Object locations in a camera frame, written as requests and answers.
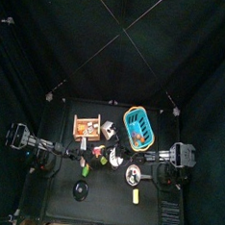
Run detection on white black striped toy sushi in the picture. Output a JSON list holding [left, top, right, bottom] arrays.
[[108, 146, 126, 169]]

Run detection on pale grey oblong object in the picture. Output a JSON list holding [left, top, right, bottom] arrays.
[[79, 136, 89, 152]]

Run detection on wooden toy crate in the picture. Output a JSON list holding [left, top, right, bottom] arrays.
[[71, 112, 104, 144]]

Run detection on toy corn green husk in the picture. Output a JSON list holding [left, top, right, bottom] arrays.
[[81, 163, 91, 178]]

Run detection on light green toy vegetable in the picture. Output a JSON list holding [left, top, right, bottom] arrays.
[[99, 155, 109, 166]]

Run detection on orange toy in crate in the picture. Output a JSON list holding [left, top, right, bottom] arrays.
[[76, 123, 87, 136]]

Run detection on teal basket orange rim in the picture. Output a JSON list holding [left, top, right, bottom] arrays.
[[120, 104, 159, 154]]

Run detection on white toy pieces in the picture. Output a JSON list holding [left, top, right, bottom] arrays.
[[85, 121, 98, 136]]

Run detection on grey white toy cube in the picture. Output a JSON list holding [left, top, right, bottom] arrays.
[[99, 119, 117, 141]]

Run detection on black pot lid grey knob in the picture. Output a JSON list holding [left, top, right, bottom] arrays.
[[71, 179, 90, 203]]

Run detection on yellow toy block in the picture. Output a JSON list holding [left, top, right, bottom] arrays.
[[131, 187, 141, 205]]

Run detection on white text label sticker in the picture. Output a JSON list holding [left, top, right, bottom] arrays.
[[159, 200, 181, 225]]

